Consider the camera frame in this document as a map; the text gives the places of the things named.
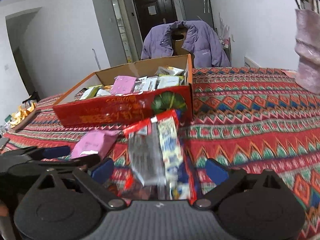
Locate red silver snack bag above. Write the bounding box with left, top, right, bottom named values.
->
left=120, top=109, right=201, bottom=204

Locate dark entrance door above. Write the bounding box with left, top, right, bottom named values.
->
left=133, top=0, right=177, bottom=41

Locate purple puffer jacket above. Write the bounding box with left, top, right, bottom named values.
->
left=141, top=20, right=231, bottom=69

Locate mop with white handle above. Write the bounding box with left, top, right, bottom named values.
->
left=92, top=48, right=101, bottom=70

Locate pink textured vase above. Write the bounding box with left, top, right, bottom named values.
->
left=295, top=9, right=320, bottom=94

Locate grey cabinet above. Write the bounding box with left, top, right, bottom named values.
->
left=180, top=0, right=214, bottom=28

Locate red cardboard box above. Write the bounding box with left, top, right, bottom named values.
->
left=53, top=55, right=193, bottom=127

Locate pink snack packet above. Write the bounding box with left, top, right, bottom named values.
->
left=71, top=129, right=120, bottom=160
left=111, top=76, right=137, bottom=95

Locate plate of yellow snacks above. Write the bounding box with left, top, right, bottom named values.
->
left=9, top=101, right=37, bottom=132

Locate green white snack packet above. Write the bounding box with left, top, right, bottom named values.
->
left=157, top=76, right=180, bottom=89

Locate brown wooden chair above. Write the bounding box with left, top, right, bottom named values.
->
left=171, top=27, right=189, bottom=56

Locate colourful patterned tablecloth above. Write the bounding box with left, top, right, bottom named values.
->
left=0, top=67, right=320, bottom=240

